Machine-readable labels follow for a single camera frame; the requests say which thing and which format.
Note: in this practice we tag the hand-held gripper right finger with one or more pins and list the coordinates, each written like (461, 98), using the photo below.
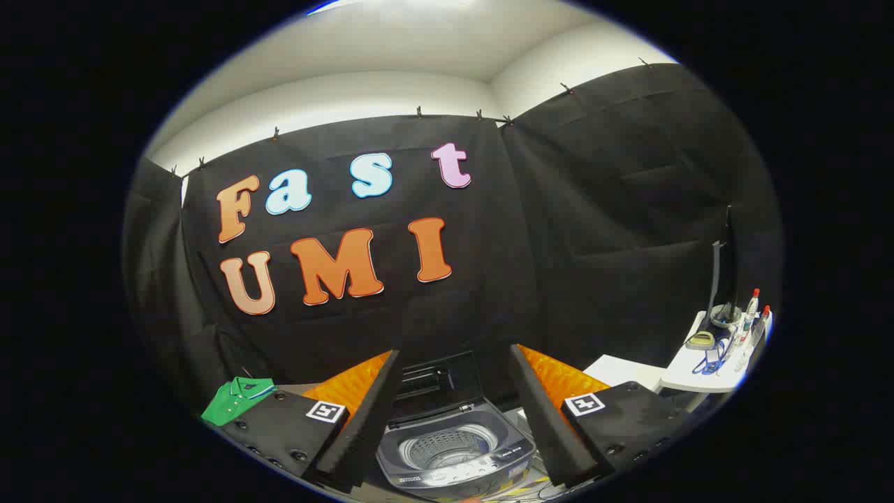
(541, 419)

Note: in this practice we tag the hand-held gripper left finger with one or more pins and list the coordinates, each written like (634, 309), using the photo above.
(370, 419)

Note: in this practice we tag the grey washing machine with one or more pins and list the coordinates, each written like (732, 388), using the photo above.
(506, 454)

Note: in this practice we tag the green polo shirt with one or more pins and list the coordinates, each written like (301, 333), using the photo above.
(234, 404)

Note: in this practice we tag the white side table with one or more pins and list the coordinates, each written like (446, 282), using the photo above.
(698, 382)

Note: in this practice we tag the black backdrop cloth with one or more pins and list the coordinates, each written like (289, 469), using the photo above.
(559, 244)

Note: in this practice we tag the clear bottle red cap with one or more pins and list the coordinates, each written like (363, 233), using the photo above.
(749, 311)
(761, 323)

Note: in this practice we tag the row of black clips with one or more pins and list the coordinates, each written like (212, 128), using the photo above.
(419, 112)

